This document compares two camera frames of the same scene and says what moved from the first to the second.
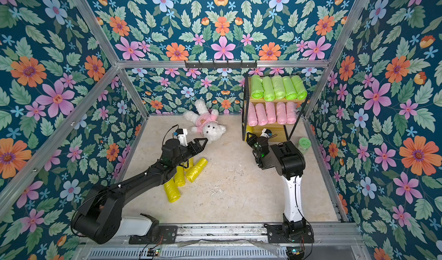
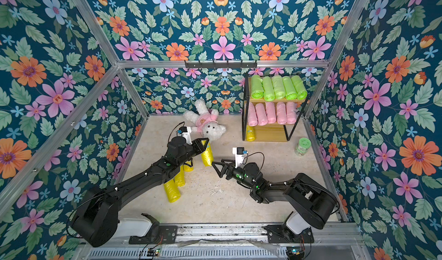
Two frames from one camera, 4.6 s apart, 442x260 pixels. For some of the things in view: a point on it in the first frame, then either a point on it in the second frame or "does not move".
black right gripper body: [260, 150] → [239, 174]
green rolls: [278, 87] does not move
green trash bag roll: [300, 90] does not move
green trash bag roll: [257, 91] does not move
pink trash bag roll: [281, 115] does not move
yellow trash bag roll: [193, 172] → [207, 156]
